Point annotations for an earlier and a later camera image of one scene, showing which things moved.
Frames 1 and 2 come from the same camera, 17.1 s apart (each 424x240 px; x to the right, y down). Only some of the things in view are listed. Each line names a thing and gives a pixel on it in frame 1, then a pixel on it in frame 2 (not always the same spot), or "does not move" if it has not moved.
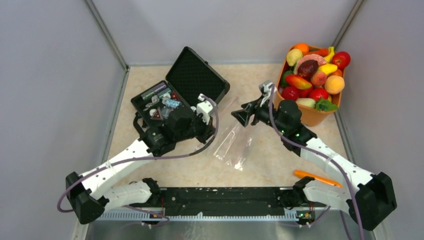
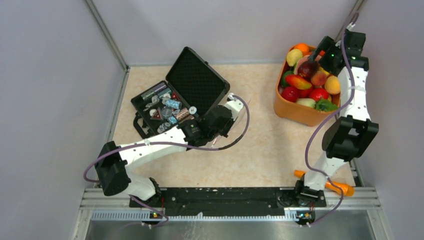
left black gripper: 208,130 → 230,124
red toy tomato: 290,93 does not move
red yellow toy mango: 298,82 does not move
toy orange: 303,47 does not move
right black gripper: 243,115 → 326,45
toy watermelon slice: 320,60 does not move
